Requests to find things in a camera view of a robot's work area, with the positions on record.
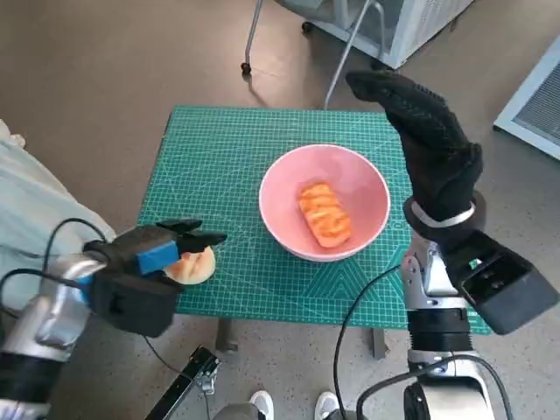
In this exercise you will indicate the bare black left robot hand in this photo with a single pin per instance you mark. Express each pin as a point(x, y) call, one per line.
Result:
point(127, 249)

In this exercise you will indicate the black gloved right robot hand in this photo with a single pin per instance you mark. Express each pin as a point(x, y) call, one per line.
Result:
point(437, 153)

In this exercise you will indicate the round toy bread bun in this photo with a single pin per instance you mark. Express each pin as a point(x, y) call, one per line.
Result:
point(197, 269)

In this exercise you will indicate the long striped toy bread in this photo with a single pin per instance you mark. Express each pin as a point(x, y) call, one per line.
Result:
point(326, 214)

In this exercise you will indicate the pink bowl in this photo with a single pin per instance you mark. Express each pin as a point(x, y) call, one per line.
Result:
point(280, 210)

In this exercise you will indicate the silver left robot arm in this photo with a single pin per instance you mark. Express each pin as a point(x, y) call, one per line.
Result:
point(39, 324)

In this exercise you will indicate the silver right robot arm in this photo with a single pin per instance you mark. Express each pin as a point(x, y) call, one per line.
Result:
point(437, 324)

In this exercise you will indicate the person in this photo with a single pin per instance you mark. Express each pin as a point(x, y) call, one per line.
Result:
point(35, 197)

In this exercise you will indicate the white framed grille panel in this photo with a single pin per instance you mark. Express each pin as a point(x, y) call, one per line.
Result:
point(538, 109)

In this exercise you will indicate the green cutting mat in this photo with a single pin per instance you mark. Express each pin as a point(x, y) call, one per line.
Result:
point(219, 175)

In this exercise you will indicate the white appliance with grille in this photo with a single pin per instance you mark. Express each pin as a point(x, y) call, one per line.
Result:
point(420, 26)

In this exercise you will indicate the grey metal table leg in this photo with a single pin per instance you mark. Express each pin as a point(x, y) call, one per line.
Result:
point(380, 344)
point(226, 334)

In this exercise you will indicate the black bar with metal clamp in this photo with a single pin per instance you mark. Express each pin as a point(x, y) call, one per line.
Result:
point(199, 365)

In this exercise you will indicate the grey chair with metal legs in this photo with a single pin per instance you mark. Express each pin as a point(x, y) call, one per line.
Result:
point(306, 26)

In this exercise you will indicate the white shoe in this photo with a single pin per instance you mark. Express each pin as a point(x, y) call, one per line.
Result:
point(262, 404)
point(326, 404)

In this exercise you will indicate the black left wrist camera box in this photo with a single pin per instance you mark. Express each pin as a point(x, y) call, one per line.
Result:
point(131, 306)

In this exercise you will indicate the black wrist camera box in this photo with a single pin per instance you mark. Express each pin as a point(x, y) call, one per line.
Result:
point(131, 306)
point(503, 284)

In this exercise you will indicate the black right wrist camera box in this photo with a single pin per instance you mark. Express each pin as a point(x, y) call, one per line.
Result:
point(503, 284)

